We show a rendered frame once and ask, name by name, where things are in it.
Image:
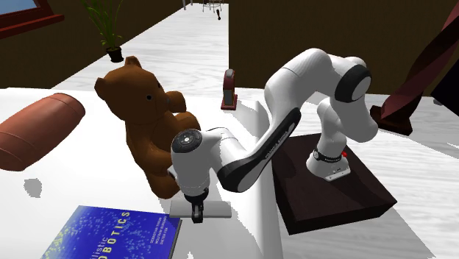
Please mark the dark red upright object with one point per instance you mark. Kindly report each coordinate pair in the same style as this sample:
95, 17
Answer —
229, 93

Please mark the grey flat rectangular slab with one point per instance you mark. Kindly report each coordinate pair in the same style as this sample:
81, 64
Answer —
218, 209

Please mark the blue book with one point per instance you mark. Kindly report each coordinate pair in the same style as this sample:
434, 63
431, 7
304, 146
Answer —
114, 236

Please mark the red framed window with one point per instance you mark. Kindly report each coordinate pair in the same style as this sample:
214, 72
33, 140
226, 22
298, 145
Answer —
25, 18

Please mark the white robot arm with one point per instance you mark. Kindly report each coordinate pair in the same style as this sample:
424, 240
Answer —
294, 93

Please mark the white bed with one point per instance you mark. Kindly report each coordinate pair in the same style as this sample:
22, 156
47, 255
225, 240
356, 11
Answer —
89, 172

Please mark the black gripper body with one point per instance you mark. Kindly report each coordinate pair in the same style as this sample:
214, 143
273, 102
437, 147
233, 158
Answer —
196, 198

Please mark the black furniture piece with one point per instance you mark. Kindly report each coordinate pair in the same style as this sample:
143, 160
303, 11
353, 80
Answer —
450, 93

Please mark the dark robot stand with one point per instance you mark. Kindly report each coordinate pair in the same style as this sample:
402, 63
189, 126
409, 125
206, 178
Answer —
322, 201

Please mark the dark red twisted floor stand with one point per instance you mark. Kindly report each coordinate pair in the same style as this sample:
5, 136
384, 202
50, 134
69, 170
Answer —
405, 97

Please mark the brown teddy bear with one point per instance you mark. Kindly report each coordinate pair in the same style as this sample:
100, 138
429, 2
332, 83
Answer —
143, 118

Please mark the reddish brown bolster pillow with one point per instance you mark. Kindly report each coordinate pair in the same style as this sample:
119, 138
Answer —
32, 132

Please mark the green potted plant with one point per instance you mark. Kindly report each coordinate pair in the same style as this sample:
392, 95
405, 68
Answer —
114, 54

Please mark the metal frame chair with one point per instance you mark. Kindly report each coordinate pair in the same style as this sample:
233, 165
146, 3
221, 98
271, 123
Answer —
213, 4

